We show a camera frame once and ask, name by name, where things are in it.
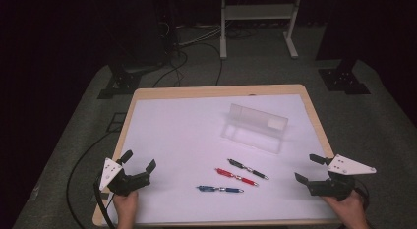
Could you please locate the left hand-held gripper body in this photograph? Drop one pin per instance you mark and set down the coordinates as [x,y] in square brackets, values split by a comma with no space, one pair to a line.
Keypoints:
[126,184]

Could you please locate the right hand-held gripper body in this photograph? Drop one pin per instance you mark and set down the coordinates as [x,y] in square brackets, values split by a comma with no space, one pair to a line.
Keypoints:
[331,187]

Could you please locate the person's left hand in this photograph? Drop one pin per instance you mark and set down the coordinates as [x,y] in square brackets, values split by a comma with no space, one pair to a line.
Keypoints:
[126,207]

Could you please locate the person's right hand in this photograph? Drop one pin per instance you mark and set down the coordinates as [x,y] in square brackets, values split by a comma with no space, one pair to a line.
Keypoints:
[350,211]

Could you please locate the white table mat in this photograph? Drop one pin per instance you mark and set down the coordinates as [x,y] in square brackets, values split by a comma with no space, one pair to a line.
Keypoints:
[183,140]

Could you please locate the black pen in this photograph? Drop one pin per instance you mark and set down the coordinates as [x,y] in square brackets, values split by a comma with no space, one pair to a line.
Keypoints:
[248,169]

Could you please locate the red pen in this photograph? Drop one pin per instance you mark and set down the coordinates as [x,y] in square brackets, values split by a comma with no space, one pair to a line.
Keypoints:
[236,176]

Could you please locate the clear plastic pencil case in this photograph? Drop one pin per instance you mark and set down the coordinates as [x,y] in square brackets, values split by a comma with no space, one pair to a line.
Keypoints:
[255,124]

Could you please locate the blue pen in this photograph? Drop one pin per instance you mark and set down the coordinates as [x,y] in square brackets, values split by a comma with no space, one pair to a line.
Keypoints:
[219,189]

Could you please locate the black stand base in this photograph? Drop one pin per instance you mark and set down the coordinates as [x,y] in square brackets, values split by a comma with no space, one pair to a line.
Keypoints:
[123,81]
[342,80]

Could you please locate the white metal stand frame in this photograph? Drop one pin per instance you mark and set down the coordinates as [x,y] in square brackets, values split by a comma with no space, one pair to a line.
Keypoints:
[259,11]

